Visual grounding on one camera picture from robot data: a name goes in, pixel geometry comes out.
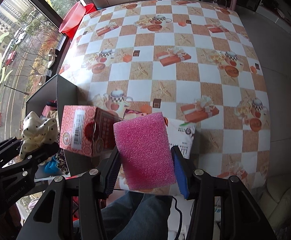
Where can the white polka dot scrunchie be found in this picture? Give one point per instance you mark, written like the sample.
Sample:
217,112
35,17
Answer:
36,132

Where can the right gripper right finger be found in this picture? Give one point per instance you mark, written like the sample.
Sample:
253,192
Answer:
184,173

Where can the leopard print scarf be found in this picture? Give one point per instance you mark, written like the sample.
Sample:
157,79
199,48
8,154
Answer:
61,162

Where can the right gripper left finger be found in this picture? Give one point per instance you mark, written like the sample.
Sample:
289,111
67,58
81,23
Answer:
109,168

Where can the pink patterned tissue box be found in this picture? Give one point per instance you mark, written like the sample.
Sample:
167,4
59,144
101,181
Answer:
87,130

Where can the pink plastic basin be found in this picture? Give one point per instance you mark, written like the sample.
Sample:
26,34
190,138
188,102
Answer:
72,18

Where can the cream sofa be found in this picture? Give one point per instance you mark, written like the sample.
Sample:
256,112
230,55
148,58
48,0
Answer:
275,201

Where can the person's jeans leg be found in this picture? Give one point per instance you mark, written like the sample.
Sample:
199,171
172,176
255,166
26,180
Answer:
137,216

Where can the red plastic bucket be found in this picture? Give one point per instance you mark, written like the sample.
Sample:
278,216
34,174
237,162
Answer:
90,8

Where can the checkered patterned tablecloth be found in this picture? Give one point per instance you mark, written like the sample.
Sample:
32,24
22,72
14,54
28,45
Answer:
191,61

